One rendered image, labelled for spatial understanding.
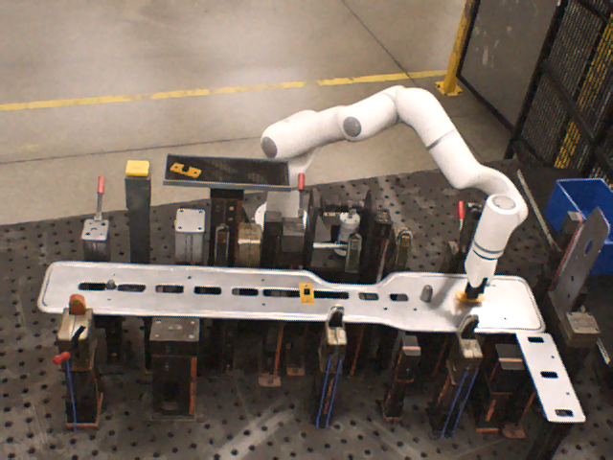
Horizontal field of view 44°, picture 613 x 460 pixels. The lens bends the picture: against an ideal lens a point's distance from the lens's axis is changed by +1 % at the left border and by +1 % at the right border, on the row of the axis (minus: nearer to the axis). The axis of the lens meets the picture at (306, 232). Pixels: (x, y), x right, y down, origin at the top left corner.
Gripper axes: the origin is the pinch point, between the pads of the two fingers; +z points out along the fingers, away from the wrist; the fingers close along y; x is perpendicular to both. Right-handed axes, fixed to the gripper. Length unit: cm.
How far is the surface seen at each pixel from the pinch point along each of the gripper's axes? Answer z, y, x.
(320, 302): 3.8, 3.2, -43.1
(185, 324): 1, 15, -79
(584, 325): -2.2, 14.2, 27.3
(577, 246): -15.3, -3.0, 26.5
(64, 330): -2, 21, -108
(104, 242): -1, -12, -103
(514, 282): 3.8, -7.9, 15.9
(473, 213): -17.5, -12.8, -1.1
